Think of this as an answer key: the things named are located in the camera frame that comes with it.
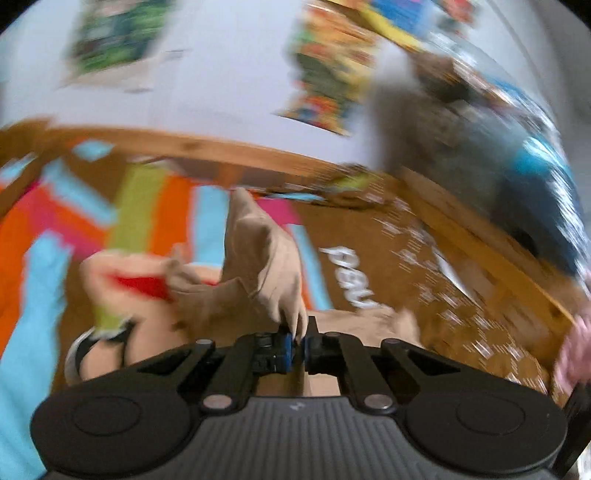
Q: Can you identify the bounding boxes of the beige cloth with red print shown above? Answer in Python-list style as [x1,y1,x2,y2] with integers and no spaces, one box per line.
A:
[79,249,222,333]

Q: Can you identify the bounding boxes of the beige plush toy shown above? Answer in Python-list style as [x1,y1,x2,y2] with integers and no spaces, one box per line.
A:
[124,187,423,398]

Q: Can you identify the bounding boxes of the colourful striped blanket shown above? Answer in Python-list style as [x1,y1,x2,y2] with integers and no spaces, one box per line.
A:
[0,141,333,480]

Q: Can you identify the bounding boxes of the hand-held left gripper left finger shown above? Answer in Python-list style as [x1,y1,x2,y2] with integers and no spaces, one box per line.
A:
[136,330,296,414]

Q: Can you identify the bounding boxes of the green wall poster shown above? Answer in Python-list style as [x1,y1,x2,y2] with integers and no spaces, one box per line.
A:
[62,0,174,90]

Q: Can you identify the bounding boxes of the multicoloured wall poster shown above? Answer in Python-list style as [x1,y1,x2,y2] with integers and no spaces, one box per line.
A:
[274,2,384,137]

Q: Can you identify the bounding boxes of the blue yellow wall poster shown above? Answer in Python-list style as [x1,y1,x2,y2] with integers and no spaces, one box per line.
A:
[332,0,481,51]

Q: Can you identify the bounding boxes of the person's right hand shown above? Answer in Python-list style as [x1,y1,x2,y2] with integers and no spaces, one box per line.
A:
[551,272,591,400]

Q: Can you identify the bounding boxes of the pile of grey blue clothes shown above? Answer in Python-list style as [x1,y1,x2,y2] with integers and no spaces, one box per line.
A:
[367,44,585,278]

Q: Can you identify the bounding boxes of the black and grey strap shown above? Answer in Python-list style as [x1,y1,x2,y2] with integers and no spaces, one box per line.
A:
[64,318,139,387]

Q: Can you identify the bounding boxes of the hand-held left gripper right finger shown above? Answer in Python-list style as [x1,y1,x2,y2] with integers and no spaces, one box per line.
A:
[302,316,462,414]

